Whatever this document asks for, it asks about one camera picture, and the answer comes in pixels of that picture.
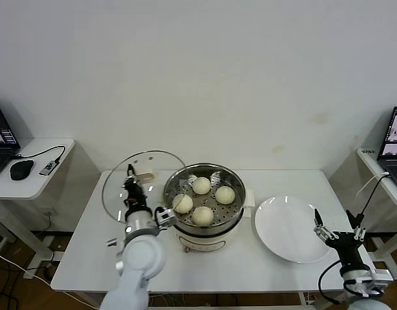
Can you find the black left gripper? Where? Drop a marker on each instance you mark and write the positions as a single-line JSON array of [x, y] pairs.
[[137, 197]]

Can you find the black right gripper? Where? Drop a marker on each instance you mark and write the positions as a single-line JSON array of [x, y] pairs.
[[347, 248]]

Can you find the round glass pot lid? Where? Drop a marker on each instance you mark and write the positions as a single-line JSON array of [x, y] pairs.
[[114, 190]]

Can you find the white steamed baozi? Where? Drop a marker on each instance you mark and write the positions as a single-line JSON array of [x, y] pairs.
[[202, 215], [225, 195], [201, 186], [182, 203]]

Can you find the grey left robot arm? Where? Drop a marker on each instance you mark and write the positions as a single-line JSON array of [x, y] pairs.
[[140, 258]]

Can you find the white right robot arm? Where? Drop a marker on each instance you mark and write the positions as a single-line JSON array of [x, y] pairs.
[[363, 297]]

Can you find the stainless steel steamer basket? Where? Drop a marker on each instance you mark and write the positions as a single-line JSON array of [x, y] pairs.
[[224, 213]]

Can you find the white round plate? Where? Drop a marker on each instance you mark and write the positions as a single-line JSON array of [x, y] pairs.
[[282, 232]]

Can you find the white side table with sticker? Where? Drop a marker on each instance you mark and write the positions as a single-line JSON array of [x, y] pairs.
[[368, 163]]

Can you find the grey usb hub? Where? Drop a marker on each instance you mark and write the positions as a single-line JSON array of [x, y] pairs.
[[49, 168]]

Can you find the white side table with mouse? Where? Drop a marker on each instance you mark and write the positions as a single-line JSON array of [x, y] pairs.
[[40, 187]]

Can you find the cream electric cooking pot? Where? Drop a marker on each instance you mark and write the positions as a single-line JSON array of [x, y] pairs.
[[201, 240]]

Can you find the black computer mouse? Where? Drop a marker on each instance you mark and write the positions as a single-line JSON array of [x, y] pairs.
[[21, 169]]

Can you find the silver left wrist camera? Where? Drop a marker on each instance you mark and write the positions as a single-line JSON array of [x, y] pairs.
[[166, 217]]

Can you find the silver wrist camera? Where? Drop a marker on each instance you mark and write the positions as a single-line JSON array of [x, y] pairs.
[[166, 217], [381, 277]]

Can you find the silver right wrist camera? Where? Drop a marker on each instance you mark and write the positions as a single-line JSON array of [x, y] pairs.
[[381, 277]]

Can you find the white wall socket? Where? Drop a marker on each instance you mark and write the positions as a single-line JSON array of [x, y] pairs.
[[48, 213]]

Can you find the black laptop camera views screen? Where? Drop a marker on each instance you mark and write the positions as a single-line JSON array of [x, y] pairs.
[[394, 145]]

